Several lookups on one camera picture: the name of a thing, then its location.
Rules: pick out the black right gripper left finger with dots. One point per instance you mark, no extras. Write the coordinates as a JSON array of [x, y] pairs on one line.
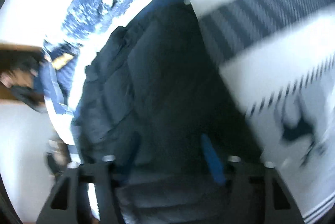
[[68, 201]]

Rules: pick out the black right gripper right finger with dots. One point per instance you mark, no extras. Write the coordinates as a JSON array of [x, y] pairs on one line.
[[254, 193]]

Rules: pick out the black puffer jacket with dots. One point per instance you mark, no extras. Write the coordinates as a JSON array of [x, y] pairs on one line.
[[149, 96]]

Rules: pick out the blue striped pillow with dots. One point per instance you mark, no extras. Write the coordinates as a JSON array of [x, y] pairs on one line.
[[57, 73]]

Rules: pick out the white navy striped blanket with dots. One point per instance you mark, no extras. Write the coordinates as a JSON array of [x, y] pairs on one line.
[[276, 58]]

